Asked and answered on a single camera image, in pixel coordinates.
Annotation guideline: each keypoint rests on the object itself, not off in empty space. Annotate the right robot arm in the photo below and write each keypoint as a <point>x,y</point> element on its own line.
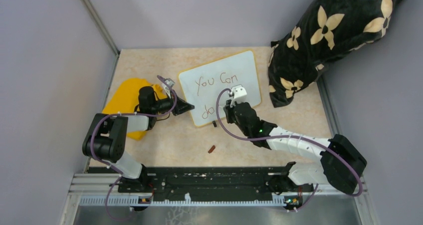
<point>336,161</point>

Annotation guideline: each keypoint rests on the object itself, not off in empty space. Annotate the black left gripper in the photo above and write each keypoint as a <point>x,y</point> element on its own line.
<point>180,106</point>

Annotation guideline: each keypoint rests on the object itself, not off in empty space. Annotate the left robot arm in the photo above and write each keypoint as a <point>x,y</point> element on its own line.
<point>106,137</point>

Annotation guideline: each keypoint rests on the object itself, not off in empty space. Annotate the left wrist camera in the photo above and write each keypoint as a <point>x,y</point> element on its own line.
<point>169,83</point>

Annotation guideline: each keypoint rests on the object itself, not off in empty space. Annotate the yellow framed whiteboard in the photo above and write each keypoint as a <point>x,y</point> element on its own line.
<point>201,85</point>

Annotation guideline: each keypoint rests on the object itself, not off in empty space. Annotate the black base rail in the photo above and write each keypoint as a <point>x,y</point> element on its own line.
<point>195,187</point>

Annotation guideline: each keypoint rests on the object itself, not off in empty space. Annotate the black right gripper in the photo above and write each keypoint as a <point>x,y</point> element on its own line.
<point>229,109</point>

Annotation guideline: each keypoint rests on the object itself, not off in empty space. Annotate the aluminium corner post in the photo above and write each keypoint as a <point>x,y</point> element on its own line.
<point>100,26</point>

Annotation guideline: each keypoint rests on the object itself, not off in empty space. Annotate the brown marker cap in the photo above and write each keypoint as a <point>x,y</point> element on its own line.
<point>212,148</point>

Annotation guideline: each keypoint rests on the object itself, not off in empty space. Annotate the black floral pillow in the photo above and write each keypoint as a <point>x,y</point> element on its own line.
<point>328,31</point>

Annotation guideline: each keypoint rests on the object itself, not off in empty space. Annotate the yellow cloth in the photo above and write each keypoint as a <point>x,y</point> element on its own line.
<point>126,96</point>

